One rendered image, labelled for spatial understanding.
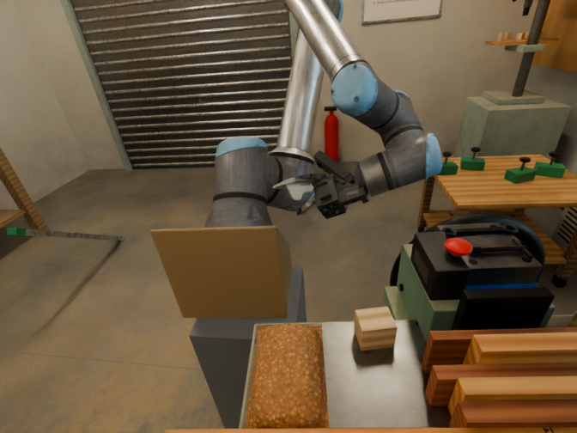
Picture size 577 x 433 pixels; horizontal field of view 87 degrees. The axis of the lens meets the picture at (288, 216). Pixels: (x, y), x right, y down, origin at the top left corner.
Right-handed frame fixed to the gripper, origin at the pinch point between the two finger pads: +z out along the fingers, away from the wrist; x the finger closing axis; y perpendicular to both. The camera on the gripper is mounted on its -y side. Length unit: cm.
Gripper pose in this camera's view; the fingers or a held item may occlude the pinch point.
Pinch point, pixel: (284, 199)
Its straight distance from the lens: 78.2
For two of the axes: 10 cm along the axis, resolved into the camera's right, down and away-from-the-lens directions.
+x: 4.1, 4.1, 8.1
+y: 1.3, 8.6, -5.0
